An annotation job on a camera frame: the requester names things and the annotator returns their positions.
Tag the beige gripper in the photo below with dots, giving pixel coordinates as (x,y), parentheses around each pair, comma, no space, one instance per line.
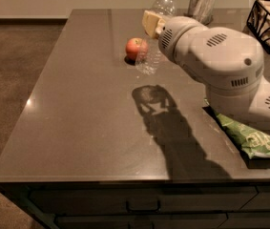
(172,35)

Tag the clear plastic water bottle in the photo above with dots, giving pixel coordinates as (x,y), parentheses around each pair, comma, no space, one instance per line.
(150,62)

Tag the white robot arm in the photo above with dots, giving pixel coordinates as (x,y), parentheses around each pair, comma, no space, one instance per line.
(229,63)

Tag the red apple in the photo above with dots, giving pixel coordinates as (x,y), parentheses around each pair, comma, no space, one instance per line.
(136,47)

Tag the green chips bag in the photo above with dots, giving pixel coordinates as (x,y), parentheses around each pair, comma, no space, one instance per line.
(254,143)

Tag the dark cabinet drawer front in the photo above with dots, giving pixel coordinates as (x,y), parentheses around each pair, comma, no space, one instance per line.
(112,201)

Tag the dark cabinet drawer handle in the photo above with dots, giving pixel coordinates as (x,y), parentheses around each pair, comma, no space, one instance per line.
(143,205)

